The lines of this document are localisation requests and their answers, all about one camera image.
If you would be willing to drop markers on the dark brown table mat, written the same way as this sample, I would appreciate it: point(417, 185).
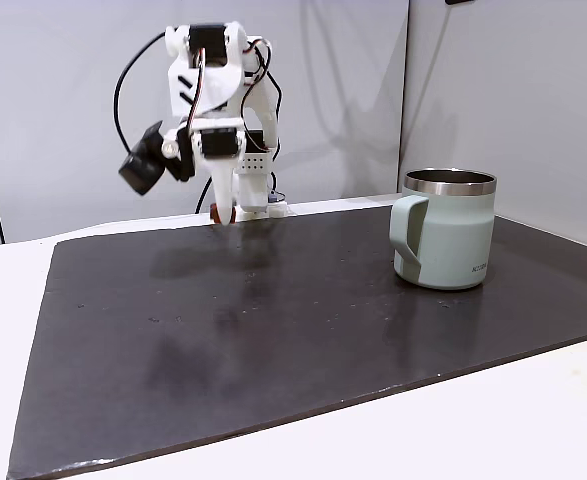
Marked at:
point(283, 345)

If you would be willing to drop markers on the sage green steel-rimmed mug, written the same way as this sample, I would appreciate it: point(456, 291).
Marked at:
point(448, 235)

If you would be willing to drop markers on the black gripper-mounted camera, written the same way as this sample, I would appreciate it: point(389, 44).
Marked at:
point(143, 161)

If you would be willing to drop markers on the black wall-mounted object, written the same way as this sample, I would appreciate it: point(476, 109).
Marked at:
point(459, 2)

